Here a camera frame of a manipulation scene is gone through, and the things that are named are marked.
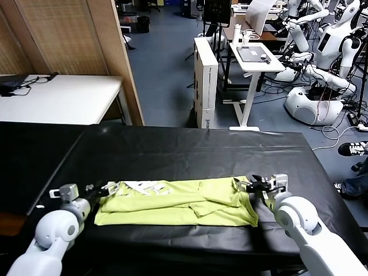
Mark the white curved sheet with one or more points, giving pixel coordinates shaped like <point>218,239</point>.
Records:
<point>258,17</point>

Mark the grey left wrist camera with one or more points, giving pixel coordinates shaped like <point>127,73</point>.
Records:
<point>67,193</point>

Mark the white cup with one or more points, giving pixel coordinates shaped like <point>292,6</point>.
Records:
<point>245,40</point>

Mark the tall white cardboard box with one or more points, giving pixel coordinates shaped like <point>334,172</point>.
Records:
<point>208,86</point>

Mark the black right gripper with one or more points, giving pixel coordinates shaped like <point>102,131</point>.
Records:
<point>264,192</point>

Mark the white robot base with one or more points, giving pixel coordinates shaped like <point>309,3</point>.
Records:
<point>284,75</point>

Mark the brown wooden desk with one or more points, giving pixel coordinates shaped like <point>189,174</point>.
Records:
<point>270,36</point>

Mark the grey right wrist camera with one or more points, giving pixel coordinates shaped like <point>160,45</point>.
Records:
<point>280,181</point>

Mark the grey laptop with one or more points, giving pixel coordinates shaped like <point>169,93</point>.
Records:
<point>251,54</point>

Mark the black tripod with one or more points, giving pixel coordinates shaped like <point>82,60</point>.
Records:
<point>360,86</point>

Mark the black power adapter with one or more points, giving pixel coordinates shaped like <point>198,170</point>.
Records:
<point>53,76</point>

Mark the black panel on tripod stand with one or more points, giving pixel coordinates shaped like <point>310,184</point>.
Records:
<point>216,11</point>

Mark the white humanoid robot with base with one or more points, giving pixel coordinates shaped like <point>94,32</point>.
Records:
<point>330,43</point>

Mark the white rectangular table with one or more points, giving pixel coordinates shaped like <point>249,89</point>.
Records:
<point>72,97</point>

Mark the black white sneaker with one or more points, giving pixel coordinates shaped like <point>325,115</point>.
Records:
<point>338,187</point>
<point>352,149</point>

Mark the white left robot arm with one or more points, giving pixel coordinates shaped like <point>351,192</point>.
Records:
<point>54,227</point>

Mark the black pouch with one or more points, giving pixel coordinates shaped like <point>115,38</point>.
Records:
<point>10,84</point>

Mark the black bin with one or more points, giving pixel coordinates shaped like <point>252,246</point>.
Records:
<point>143,25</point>

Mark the white bottle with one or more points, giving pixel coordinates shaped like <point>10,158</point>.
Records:
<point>237,36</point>

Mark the white standing desk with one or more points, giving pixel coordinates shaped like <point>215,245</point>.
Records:
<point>253,86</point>

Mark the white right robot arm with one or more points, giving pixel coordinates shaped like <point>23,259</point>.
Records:
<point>302,218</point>

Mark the small white robot base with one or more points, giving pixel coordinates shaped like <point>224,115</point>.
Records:
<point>222,43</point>

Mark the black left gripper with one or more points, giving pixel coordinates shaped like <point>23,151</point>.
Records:
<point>95,195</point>

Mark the black power strip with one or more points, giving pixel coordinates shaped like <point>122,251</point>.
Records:
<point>352,118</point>

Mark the yellow-green t-shirt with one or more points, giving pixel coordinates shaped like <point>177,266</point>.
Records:
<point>172,204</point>

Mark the blue jeans leg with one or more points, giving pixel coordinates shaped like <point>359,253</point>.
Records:
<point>358,182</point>

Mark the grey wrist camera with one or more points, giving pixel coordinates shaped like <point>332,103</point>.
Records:
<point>280,181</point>
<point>67,193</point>

